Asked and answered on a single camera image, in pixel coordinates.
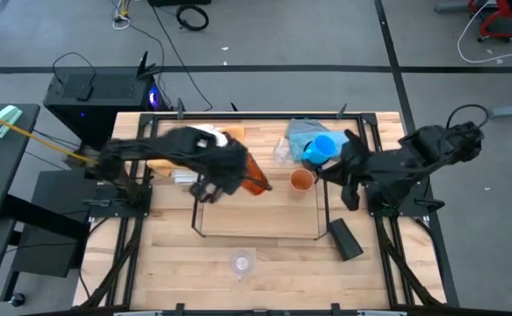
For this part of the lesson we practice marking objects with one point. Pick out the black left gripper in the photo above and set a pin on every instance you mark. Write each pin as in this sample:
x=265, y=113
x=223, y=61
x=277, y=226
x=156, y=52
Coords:
x=220, y=171

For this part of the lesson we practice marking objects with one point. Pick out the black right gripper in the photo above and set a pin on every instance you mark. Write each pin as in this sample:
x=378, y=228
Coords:
x=356, y=171

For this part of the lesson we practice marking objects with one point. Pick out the orange translucent tumbler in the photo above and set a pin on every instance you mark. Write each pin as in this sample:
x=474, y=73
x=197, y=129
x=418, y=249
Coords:
x=255, y=171

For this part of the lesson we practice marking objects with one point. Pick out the clear glass cup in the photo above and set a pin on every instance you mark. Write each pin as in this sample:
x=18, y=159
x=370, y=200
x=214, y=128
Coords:
x=282, y=151

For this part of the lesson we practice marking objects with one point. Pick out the white cloth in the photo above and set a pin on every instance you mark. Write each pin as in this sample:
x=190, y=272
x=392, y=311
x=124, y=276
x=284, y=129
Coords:
x=218, y=138

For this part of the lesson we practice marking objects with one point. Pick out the blue plastic mug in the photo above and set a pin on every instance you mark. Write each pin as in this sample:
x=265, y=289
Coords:
x=321, y=148

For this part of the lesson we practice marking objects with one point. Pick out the peach plastic cup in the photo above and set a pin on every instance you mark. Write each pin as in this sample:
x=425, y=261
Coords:
x=302, y=180

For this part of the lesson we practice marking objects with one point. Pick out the clear acrylic tray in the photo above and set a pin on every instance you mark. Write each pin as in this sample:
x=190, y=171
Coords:
x=260, y=219

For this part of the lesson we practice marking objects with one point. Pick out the tall black tumbler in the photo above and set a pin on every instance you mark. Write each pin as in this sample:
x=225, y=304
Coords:
x=345, y=240

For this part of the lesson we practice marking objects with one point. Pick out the small clear glass mug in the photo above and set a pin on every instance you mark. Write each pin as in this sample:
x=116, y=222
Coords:
x=242, y=263

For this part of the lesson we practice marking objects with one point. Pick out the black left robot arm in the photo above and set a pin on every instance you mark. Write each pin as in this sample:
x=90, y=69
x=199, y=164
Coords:
x=150, y=149

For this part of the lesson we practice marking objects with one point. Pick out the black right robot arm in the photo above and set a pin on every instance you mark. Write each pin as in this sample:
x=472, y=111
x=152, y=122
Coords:
x=413, y=162

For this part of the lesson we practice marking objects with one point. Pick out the yellow cloth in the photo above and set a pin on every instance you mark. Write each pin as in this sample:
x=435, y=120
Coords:
x=235, y=131

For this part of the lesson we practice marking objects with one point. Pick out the light blue cloth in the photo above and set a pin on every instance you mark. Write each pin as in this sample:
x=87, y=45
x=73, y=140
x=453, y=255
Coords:
x=297, y=142

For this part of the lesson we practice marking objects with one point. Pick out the grey cloth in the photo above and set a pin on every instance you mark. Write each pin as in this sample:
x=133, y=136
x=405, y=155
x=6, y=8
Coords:
x=301, y=125

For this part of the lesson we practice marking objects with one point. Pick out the black wifi antenna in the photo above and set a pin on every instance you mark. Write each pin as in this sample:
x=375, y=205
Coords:
x=142, y=66

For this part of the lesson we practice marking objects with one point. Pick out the black computer tower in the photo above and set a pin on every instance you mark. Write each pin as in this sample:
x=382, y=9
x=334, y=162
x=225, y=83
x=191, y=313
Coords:
x=106, y=88

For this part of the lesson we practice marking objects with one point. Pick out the small black box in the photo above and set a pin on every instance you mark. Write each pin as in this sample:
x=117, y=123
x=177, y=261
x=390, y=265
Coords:
x=84, y=92

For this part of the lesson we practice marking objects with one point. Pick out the black cabinet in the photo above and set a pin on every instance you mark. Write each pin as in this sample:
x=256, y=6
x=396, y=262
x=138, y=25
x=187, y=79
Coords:
x=45, y=254

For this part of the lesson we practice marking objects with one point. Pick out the black desk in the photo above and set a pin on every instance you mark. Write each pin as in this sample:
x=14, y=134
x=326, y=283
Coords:
x=5, y=175

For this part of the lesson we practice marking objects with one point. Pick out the mint green stapler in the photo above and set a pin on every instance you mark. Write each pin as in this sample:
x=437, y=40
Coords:
x=7, y=115

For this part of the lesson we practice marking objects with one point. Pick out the black caster wheel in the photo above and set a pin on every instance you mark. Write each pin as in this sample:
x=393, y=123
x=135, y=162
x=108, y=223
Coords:
x=17, y=300

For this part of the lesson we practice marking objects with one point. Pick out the black aluminium table frame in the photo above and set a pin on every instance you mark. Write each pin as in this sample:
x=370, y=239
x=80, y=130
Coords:
x=255, y=117

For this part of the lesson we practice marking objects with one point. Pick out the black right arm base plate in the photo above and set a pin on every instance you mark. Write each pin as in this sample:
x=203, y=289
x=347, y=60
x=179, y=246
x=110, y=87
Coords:
x=431, y=204

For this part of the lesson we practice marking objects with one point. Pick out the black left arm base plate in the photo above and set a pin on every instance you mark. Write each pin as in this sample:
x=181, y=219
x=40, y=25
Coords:
x=106, y=210

